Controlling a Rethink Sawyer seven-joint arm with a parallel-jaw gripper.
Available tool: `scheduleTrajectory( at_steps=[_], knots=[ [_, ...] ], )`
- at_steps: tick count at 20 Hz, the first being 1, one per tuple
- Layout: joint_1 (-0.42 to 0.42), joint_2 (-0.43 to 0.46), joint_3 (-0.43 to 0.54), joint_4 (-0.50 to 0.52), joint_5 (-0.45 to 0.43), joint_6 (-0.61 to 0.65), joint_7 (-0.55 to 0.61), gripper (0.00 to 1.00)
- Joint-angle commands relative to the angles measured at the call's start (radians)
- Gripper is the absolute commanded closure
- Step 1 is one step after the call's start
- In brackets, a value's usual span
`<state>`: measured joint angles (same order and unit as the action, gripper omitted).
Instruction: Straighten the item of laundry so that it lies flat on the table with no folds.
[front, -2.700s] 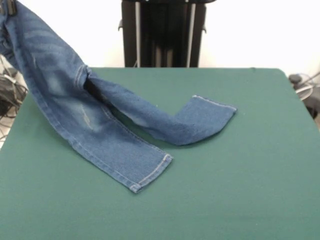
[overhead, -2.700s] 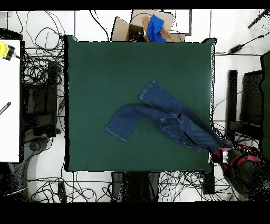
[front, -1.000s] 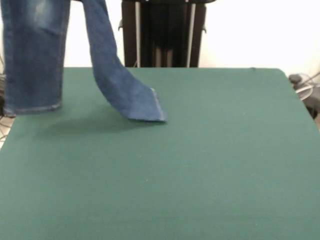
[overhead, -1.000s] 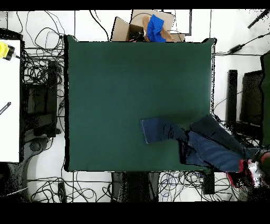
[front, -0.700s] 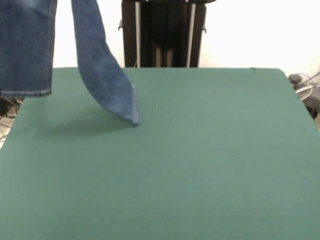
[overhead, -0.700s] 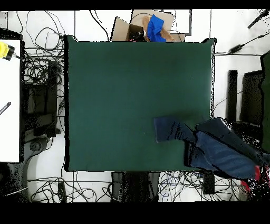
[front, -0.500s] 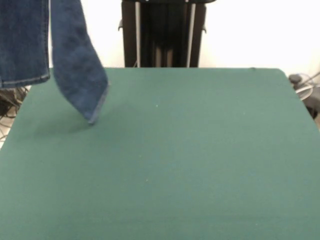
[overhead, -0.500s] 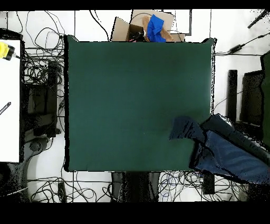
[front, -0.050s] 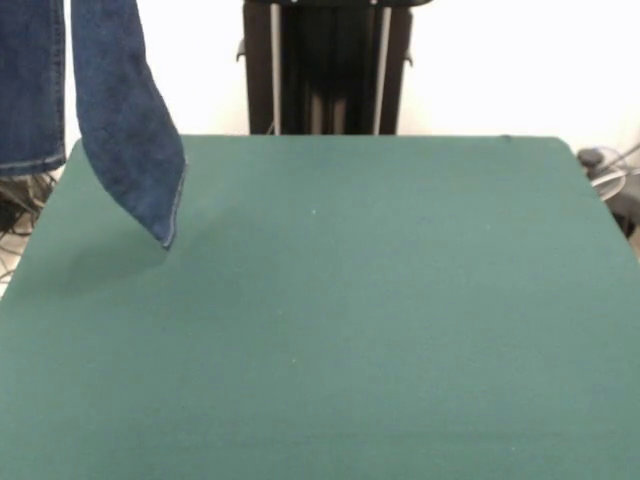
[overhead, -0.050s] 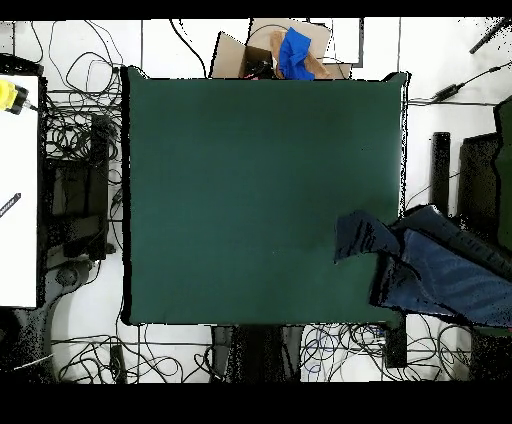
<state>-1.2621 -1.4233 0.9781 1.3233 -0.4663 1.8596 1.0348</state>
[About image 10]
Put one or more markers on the blue denim jeans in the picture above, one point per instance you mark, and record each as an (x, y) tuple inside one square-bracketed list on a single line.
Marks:
[(440, 272)]

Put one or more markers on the black flat panel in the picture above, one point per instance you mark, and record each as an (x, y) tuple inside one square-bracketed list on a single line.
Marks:
[(478, 176)]

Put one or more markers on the dark green table cloth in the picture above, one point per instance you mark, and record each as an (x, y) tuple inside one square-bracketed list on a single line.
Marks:
[(240, 180)]

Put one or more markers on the brown cardboard box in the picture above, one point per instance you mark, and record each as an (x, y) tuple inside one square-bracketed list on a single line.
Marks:
[(230, 56)]

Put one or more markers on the bright blue cloth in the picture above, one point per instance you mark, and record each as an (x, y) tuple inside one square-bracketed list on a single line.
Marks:
[(294, 52)]

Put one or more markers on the black equipment stand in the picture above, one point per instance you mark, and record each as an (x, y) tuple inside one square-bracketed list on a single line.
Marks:
[(80, 200)]

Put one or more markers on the black upright bar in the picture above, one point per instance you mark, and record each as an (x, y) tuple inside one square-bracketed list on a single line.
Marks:
[(440, 172)]

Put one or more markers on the black rectangular box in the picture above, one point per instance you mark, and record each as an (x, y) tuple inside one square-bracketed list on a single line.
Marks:
[(396, 344)]

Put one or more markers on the grey swivel chair base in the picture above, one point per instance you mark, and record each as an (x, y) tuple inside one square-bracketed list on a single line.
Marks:
[(68, 276)]

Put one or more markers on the black power strip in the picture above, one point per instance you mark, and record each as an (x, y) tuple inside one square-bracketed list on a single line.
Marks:
[(117, 362)]

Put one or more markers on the white side table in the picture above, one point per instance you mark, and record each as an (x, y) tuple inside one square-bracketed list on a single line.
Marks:
[(18, 180)]

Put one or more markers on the black marker pen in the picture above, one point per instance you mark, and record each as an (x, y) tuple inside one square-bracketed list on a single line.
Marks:
[(10, 204)]

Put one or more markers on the green cloth side table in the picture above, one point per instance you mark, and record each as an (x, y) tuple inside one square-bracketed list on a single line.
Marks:
[(506, 168)]

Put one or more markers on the yellow and black tool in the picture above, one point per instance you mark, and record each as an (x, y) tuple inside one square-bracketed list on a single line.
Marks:
[(10, 96)]

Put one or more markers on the black rod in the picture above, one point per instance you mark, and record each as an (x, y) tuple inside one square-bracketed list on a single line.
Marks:
[(488, 38)]

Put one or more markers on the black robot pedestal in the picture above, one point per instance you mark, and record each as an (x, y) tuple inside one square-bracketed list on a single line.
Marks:
[(256, 352)]

